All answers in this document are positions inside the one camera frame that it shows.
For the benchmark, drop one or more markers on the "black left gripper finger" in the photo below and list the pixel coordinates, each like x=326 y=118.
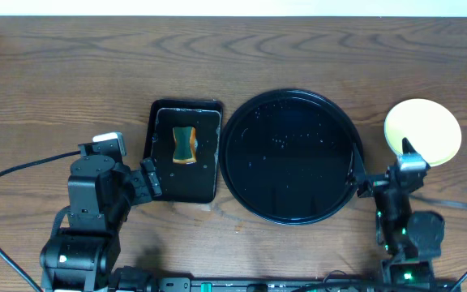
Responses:
x=155 y=184
x=147 y=165

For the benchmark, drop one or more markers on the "rectangular black tray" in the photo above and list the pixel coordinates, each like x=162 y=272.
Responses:
x=191 y=183

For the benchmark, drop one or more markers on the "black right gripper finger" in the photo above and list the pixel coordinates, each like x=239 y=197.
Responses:
x=407 y=147
x=358 y=172

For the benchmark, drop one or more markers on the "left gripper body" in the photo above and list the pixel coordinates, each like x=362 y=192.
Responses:
x=132 y=193

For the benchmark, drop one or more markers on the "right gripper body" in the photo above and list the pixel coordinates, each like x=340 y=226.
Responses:
x=373 y=186

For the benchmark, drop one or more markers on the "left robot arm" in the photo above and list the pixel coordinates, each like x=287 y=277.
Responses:
x=84 y=243

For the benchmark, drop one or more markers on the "yellow plate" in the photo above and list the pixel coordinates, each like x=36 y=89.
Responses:
x=430 y=128

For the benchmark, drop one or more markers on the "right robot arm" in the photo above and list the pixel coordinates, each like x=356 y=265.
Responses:
x=412 y=239

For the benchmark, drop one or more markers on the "round black tray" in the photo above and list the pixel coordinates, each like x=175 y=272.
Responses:
x=287 y=156

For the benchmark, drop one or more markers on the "orange green sponge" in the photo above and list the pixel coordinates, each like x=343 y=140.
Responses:
x=185 y=145

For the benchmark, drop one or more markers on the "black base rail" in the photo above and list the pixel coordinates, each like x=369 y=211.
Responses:
x=182 y=284

